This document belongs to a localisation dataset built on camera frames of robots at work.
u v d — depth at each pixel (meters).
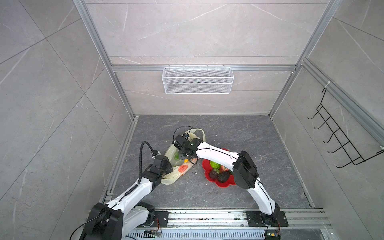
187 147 0.65
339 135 0.68
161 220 0.73
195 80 1.01
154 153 0.76
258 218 0.73
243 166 0.59
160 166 0.67
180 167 0.82
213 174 0.84
